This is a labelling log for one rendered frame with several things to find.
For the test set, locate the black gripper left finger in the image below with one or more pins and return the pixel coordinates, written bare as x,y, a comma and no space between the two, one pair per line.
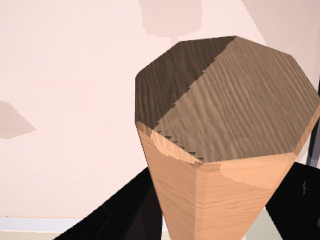
132,213

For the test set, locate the grey l-shaped hook tool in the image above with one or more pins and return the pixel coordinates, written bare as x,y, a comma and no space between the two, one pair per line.
314,146

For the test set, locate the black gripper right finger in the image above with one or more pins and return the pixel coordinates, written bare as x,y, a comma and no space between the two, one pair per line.
295,206

